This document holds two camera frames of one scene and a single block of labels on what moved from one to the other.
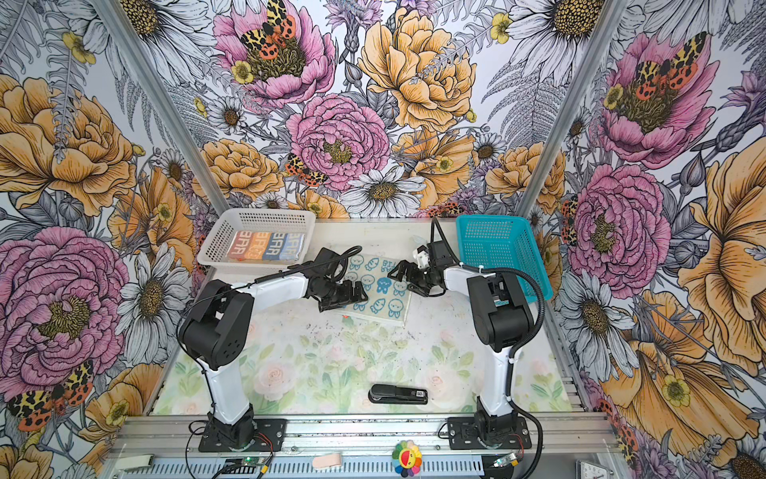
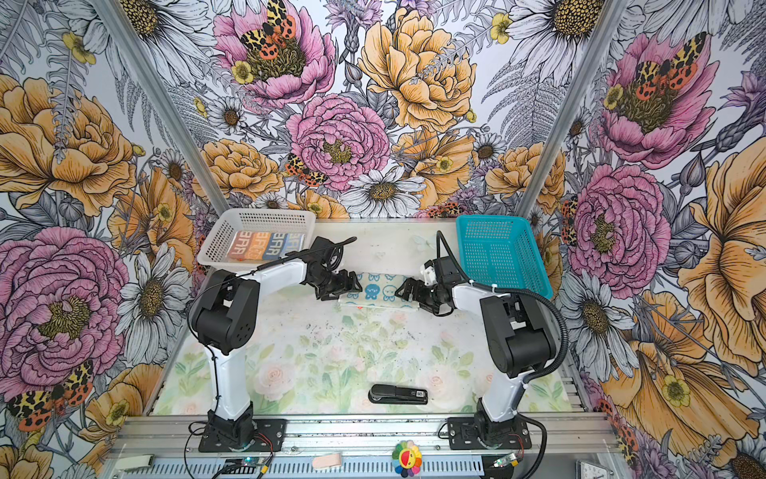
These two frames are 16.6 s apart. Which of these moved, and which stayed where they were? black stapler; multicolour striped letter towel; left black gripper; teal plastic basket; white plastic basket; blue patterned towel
Moved: blue patterned towel; left black gripper
Stayed: teal plastic basket; multicolour striped letter towel; white plastic basket; black stapler
